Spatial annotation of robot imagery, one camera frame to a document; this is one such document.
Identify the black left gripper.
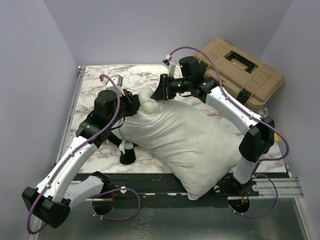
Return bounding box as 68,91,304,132
108,89,143,127

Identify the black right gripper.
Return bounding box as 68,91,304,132
149,74,191,103

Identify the black and white checkered pillowcase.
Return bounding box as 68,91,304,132
107,129,136,165

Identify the white pillow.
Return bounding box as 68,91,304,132
119,87,241,201

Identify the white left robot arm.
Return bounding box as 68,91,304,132
22,90,140,229

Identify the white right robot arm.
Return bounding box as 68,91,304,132
151,74,275,196

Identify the tan plastic toolbox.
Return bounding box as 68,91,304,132
194,37,285,111

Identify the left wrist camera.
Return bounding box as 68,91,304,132
99,74,125,96

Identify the aluminium left side rail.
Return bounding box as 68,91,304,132
54,65,86,165

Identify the black front mounting rail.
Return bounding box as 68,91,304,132
49,170,268,210

